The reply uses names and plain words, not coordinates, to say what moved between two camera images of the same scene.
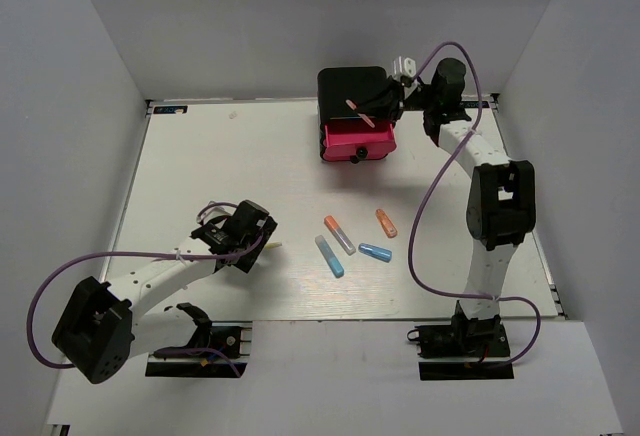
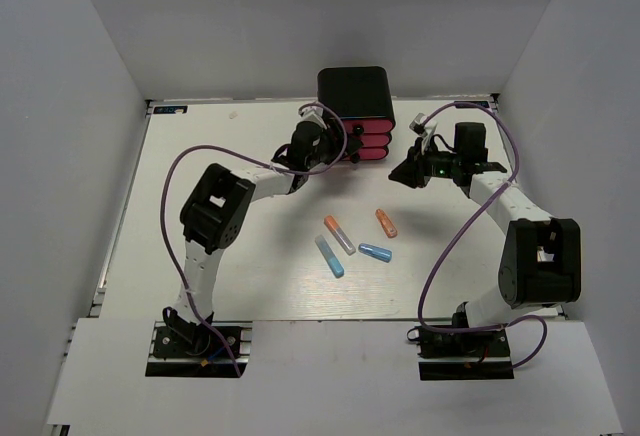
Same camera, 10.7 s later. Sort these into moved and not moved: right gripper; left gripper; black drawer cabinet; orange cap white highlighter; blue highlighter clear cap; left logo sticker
Moved: left gripper; right gripper
Not moved: blue highlighter clear cap; left logo sticker; orange cap white highlighter; black drawer cabinet
